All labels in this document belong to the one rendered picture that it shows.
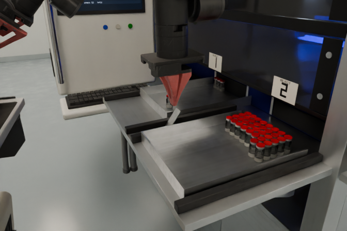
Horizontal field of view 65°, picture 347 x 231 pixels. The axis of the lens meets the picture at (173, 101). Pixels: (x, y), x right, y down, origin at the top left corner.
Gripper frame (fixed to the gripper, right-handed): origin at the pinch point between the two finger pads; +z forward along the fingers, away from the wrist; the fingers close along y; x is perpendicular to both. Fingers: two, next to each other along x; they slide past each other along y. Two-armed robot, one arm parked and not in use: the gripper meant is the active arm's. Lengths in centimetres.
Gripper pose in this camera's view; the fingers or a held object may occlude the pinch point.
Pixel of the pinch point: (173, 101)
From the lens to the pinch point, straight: 52.8
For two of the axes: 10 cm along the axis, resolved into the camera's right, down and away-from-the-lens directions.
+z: 0.2, 9.1, 4.1
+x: -4.1, -3.7, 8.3
